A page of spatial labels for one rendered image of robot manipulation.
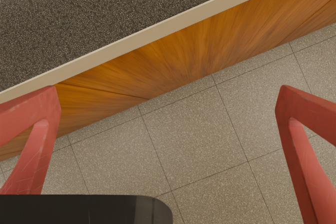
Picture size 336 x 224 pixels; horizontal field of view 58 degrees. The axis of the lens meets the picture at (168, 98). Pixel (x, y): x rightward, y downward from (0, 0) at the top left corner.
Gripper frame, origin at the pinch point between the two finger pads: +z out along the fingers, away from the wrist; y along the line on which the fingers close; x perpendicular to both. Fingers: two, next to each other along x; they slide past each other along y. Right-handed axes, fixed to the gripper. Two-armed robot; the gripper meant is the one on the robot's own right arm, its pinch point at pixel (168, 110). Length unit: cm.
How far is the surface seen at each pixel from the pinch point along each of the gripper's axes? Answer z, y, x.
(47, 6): 12.0, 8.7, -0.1
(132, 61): 27.2, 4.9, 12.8
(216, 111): 79, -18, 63
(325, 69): 85, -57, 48
